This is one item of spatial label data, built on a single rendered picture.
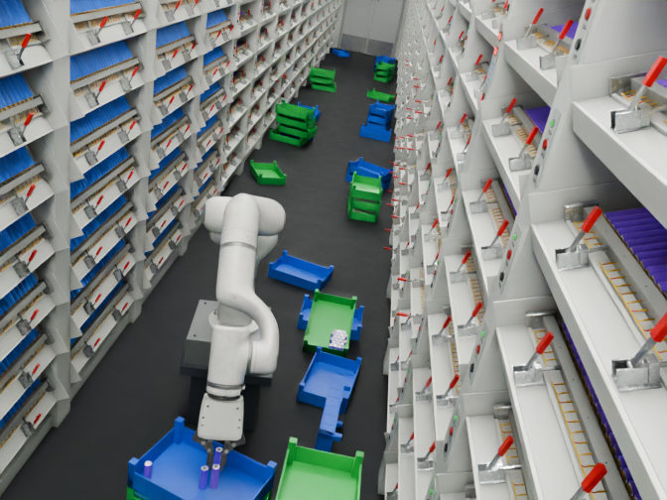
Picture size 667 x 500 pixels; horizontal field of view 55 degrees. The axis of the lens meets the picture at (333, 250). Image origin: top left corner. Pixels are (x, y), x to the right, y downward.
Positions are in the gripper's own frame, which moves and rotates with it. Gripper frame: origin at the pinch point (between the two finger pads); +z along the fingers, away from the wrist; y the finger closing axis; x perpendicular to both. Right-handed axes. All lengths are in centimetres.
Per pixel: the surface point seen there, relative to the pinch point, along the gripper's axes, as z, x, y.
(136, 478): 8.7, -8.5, 18.3
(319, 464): 7.1, -20.2, -27.7
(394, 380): 0, -99, -68
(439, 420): -15, 9, -49
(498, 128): -84, 7, -56
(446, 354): -27, -13, -57
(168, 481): 10.8, -12.8, 11.0
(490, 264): -53, 24, -51
